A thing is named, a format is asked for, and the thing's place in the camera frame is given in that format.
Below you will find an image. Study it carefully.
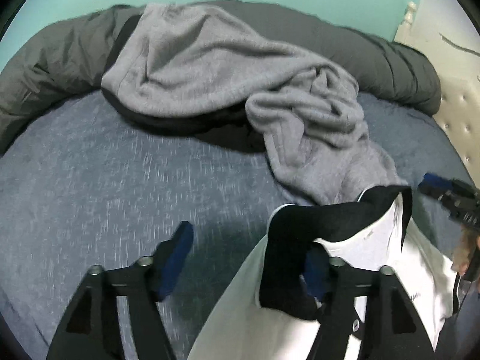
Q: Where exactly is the white polo shirt black trim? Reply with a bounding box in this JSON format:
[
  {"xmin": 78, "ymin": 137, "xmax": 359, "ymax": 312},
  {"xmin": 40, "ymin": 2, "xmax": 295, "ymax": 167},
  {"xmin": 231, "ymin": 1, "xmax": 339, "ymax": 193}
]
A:
[{"xmin": 190, "ymin": 185, "xmax": 458, "ymax": 359}]

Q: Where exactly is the person's right hand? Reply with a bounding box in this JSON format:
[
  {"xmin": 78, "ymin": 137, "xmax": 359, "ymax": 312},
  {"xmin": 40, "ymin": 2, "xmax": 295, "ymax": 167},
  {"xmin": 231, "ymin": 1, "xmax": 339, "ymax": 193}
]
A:
[{"xmin": 451, "ymin": 227, "xmax": 479, "ymax": 276}]

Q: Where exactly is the blue patterned bed sheet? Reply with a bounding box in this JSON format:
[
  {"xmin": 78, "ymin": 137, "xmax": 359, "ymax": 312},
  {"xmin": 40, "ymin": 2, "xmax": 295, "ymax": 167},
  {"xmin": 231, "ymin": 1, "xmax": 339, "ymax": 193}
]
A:
[{"xmin": 0, "ymin": 89, "xmax": 474, "ymax": 360}]

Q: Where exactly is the cream tufted headboard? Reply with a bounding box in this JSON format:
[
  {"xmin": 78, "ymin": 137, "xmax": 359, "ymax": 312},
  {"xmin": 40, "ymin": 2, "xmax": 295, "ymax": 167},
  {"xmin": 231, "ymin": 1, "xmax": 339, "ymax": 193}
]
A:
[{"xmin": 394, "ymin": 2, "xmax": 479, "ymax": 185}]

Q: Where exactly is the dark grey rolled duvet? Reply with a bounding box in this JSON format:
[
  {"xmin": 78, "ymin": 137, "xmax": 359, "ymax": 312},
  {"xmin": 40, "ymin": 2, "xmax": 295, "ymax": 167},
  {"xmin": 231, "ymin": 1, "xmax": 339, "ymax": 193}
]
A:
[{"xmin": 1, "ymin": 0, "xmax": 441, "ymax": 152}]

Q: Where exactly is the grey crumpled garment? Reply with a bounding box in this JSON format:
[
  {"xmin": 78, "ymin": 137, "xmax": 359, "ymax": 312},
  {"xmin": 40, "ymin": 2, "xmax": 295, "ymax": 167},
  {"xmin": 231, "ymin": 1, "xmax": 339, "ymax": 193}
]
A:
[{"xmin": 102, "ymin": 3, "xmax": 401, "ymax": 205}]

